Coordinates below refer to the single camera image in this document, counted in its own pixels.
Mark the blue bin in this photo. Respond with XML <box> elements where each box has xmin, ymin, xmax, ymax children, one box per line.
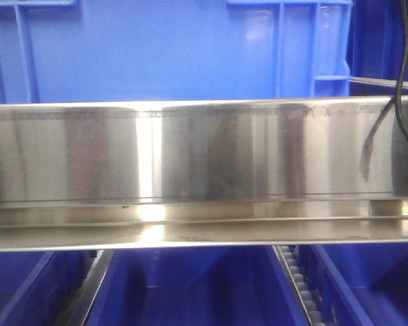
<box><xmin>88</xmin><ymin>246</ymin><xmax>307</xmax><ymax>325</ymax></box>
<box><xmin>296</xmin><ymin>243</ymin><xmax>408</xmax><ymax>325</ymax></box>
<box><xmin>0</xmin><ymin>251</ymin><xmax>97</xmax><ymax>325</ymax></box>

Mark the stainless steel shelf beam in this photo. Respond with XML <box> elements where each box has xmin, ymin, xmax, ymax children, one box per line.
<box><xmin>0</xmin><ymin>96</ymin><xmax>408</xmax><ymax>251</ymax></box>

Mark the steel lane divider left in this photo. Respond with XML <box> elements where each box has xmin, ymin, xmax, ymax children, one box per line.
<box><xmin>54</xmin><ymin>249</ymin><xmax>114</xmax><ymax>325</ymax></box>

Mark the blue crate upper shelf centre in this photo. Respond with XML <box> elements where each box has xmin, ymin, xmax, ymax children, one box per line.
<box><xmin>0</xmin><ymin>1</ymin><xmax>352</xmax><ymax>104</ymax></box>

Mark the blue crate shelf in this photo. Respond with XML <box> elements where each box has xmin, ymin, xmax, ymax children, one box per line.
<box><xmin>0</xmin><ymin>1</ymin><xmax>352</xmax><ymax>104</ymax></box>
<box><xmin>347</xmin><ymin>1</ymin><xmax>408</xmax><ymax>86</ymax></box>

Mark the blue crate upper shelf right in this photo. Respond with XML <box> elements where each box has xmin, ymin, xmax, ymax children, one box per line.
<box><xmin>347</xmin><ymin>1</ymin><xmax>408</xmax><ymax>86</ymax></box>

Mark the white roller track rail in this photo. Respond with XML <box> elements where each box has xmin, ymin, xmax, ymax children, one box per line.
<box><xmin>273</xmin><ymin>245</ymin><xmax>326</xmax><ymax>326</ymax></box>

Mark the black cable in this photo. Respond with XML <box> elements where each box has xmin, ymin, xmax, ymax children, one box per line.
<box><xmin>394</xmin><ymin>0</ymin><xmax>408</xmax><ymax>152</ymax></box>

